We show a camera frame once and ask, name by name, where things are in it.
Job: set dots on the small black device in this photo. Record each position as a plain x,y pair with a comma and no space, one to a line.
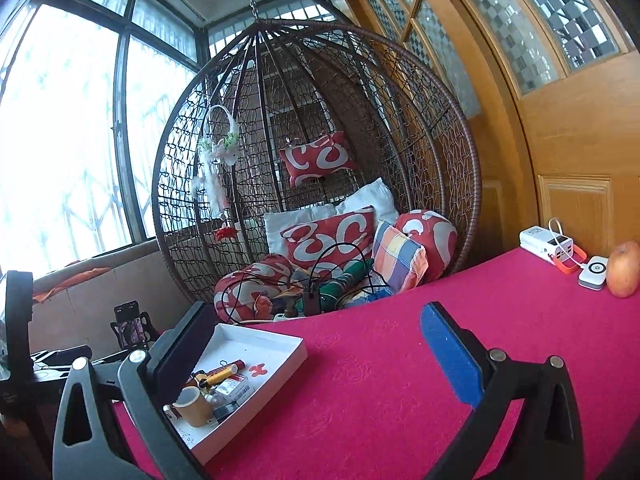
225,411

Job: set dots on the small white cardboard box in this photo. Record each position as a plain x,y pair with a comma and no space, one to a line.
232,385

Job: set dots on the phone on cat stand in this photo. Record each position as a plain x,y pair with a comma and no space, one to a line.
131,327

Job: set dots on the pink tablecloth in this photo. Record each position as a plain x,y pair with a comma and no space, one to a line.
400,360

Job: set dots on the small red patterned pillow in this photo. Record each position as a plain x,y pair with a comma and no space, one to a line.
315,157

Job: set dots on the black power adapter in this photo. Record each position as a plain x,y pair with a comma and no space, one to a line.
312,302

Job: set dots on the green folded umbrella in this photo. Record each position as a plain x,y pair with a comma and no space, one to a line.
345,280

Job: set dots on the plaid cushion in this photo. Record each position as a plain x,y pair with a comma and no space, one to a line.
400,255

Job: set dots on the yellow lighter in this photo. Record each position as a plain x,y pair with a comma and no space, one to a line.
222,371

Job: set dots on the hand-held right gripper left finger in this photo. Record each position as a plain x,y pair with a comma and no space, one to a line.
182,345

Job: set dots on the red patterned seat cushion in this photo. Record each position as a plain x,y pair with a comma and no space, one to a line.
250,280

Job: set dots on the white box tray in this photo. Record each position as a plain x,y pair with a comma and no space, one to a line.
280,350

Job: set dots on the red apple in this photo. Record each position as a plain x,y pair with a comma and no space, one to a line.
625,270

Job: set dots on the window with black frame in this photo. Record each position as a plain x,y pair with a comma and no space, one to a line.
60,135

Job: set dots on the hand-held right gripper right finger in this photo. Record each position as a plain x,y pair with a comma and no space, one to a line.
450,345

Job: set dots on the white power bank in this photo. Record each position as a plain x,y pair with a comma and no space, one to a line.
537,240

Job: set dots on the round red patterned cushion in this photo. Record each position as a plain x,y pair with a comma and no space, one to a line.
435,240

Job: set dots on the white dreamcatcher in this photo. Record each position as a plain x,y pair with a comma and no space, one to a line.
220,152

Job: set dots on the red butterfly sticker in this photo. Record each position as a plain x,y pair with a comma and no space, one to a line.
257,369

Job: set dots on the wicker hanging egg chair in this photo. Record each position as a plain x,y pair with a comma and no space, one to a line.
450,160

